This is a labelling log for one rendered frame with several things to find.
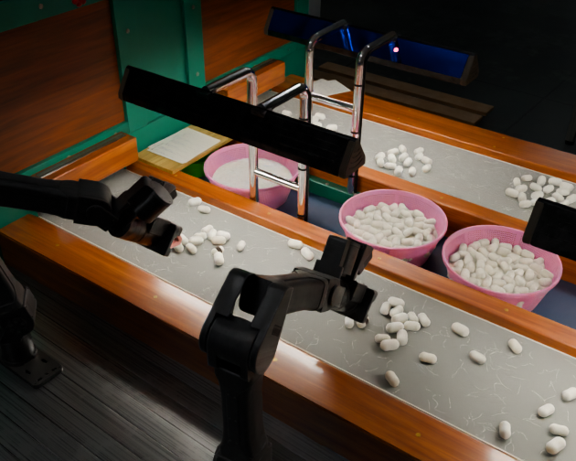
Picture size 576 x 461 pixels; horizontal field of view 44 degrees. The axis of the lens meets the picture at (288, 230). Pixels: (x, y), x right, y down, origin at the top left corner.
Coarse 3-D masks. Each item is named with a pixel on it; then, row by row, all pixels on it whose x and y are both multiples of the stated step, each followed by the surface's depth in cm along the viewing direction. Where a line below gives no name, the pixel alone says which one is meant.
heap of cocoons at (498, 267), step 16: (480, 240) 173; (496, 240) 173; (464, 256) 168; (480, 256) 168; (496, 256) 167; (512, 256) 167; (528, 256) 168; (464, 272) 162; (480, 272) 162; (496, 272) 163; (512, 272) 162; (528, 272) 162; (544, 272) 163; (496, 288) 158; (512, 288) 158; (528, 288) 158; (544, 288) 160
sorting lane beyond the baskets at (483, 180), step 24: (264, 96) 242; (336, 120) 227; (384, 144) 214; (408, 144) 214; (432, 144) 214; (384, 168) 202; (408, 168) 202; (432, 168) 202; (456, 168) 202; (480, 168) 202; (504, 168) 203; (456, 192) 192; (480, 192) 192; (504, 192) 192; (528, 192) 192; (552, 192) 192; (528, 216) 182
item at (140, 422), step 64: (64, 320) 158; (0, 384) 142; (64, 384) 143; (128, 384) 143; (192, 384) 143; (0, 448) 130; (64, 448) 130; (128, 448) 130; (192, 448) 130; (320, 448) 130
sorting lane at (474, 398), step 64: (128, 256) 166; (192, 256) 167; (256, 256) 167; (320, 256) 167; (320, 320) 149; (384, 320) 149; (448, 320) 149; (384, 384) 134; (448, 384) 134; (512, 384) 134; (512, 448) 122
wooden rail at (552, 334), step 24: (144, 168) 195; (192, 192) 187; (216, 192) 185; (240, 216) 180; (264, 216) 176; (288, 216) 176; (312, 240) 169; (384, 264) 161; (408, 264) 161; (432, 288) 154; (456, 288) 154; (480, 312) 149; (504, 312) 148; (528, 312) 148; (528, 336) 144; (552, 336) 142
